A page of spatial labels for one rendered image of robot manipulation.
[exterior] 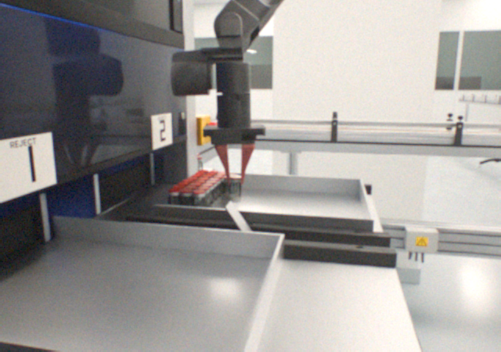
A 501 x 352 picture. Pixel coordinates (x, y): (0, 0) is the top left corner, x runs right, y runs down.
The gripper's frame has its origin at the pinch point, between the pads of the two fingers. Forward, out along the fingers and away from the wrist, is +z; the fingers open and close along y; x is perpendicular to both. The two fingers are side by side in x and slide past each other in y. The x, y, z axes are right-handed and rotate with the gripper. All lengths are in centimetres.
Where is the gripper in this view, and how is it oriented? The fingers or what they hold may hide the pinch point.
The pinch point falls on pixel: (235, 179)
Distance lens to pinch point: 67.1
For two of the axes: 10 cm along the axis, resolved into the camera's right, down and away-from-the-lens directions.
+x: 0.5, 2.0, -9.8
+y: -10.0, 0.3, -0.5
